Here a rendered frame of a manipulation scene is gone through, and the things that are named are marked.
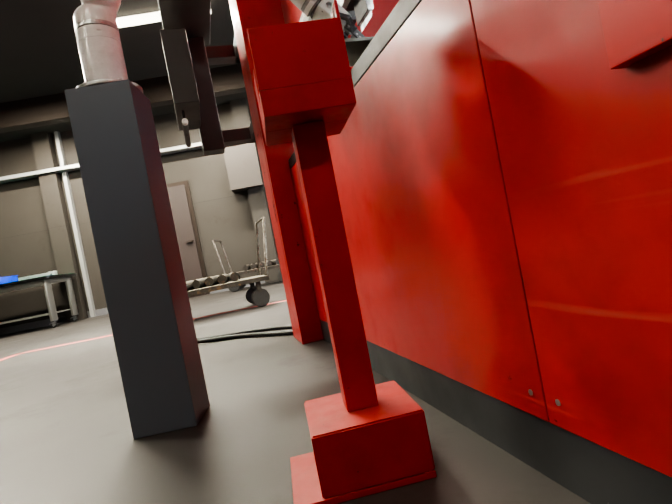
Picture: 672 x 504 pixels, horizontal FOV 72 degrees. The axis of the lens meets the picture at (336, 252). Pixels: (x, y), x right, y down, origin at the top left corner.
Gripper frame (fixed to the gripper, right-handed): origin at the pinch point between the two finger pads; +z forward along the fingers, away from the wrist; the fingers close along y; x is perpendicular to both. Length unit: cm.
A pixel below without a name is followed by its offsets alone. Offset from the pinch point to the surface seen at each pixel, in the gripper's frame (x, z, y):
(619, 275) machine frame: 53, 46, -90
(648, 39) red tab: 40, 28, -100
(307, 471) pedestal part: 99, 49, -44
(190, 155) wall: -63, -156, 773
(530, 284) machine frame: 54, 48, -74
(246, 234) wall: -12, 17, 758
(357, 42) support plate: 4.5, 0.8, -8.2
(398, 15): 19, 7, -49
